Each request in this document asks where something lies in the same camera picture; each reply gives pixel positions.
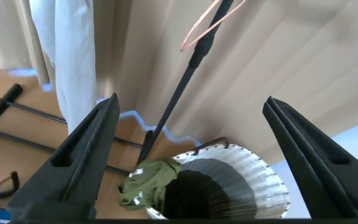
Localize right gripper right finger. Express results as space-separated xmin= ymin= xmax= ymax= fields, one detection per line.
xmin=262 ymin=95 xmax=358 ymax=219

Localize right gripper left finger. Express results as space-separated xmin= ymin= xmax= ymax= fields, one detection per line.
xmin=6 ymin=91 xmax=121 ymax=220

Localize green garment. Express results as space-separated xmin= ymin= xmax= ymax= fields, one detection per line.
xmin=117 ymin=157 xmax=183 ymax=212

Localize pale grey shorts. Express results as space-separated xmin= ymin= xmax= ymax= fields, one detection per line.
xmin=29 ymin=0 xmax=99 ymax=135

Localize white laundry basket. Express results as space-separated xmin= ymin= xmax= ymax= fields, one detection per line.
xmin=144 ymin=136 xmax=291 ymax=220

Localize black clothes rack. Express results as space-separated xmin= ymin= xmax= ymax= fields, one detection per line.
xmin=0 ymin=0 xmax=235 ymax=177

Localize pink clothes hanger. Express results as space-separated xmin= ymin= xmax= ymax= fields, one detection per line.
xmin=179 ymin=0 xmax=248 ymax=53

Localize beige curtain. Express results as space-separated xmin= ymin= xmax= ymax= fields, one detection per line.
xmin=0 ymin=0 xmax=358 ymax=166

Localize black cable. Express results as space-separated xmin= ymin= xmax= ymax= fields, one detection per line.
xmin=0 ymin=170 xmax=21 ymax=207

